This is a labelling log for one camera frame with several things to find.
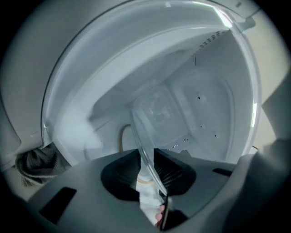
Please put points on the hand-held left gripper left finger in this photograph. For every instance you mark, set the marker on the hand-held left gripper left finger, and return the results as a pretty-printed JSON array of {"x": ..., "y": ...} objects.
[{"x": 120, "y": 179}]

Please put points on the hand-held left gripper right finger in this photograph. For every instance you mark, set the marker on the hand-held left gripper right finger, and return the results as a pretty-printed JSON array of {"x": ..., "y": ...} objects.
[{"x": 175, "y": 175}]

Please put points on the clear glass turntable plate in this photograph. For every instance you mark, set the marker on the clear glass turntable plate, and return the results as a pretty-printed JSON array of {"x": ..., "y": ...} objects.
[{"x": 150, "y": 169}]

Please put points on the person's left hand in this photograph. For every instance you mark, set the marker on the person's left hand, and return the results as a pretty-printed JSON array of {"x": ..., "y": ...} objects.
[{"x": 159, "y": 215}]

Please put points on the grey knit cloth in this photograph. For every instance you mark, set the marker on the grey knit cloth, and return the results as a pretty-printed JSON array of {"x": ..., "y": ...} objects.
[{"x": 36, "y": 166}]

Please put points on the white microwave oven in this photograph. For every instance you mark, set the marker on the white microwave oven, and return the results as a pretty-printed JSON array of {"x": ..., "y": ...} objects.
[{"x": 113, "y": 79}]

